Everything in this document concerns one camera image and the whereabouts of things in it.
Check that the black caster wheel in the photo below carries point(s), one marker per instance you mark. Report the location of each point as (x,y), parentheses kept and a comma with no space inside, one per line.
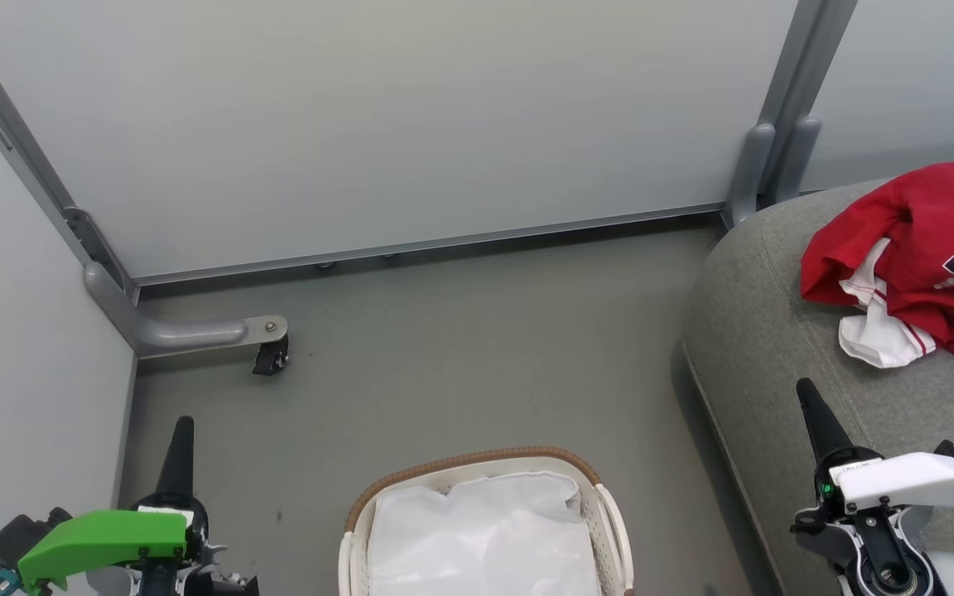
(272,358)

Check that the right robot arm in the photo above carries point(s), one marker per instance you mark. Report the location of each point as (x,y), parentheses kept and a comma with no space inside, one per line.
(953,575)

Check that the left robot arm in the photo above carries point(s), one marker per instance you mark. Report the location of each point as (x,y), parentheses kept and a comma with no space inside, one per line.
(220,586)

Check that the grey fabric sofa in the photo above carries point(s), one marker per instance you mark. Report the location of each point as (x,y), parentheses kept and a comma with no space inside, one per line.
(758,348)

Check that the red basketball jersey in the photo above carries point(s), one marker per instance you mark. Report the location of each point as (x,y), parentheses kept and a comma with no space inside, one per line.
(932,223)

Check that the white laundry basket brown rim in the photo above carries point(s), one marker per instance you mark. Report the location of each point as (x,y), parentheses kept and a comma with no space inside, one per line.
(609,530)

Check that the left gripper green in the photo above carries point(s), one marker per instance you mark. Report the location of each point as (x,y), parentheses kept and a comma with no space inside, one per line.
(113,534)

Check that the grey partition double post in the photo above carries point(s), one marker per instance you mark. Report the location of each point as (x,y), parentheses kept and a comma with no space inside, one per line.
(783,108)

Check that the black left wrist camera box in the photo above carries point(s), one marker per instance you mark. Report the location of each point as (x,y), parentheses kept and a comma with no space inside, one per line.
(21,534)

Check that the white clothing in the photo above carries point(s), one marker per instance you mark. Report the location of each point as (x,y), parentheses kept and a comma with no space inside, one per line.
(485,538)

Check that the grey partition support foot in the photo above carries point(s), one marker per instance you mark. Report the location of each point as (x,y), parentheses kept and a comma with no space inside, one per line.
(179,333)

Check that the grey partition bottom rail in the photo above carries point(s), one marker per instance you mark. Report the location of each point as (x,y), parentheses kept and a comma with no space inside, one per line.
(444,242)

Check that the white red-trimmed garment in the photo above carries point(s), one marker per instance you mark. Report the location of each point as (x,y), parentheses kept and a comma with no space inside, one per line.
(879,331)

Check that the grey partition corner post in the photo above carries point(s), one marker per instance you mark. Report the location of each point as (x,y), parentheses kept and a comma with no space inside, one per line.
(21,157)

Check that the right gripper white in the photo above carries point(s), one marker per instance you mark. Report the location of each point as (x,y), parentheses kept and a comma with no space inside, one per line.
(899,480)

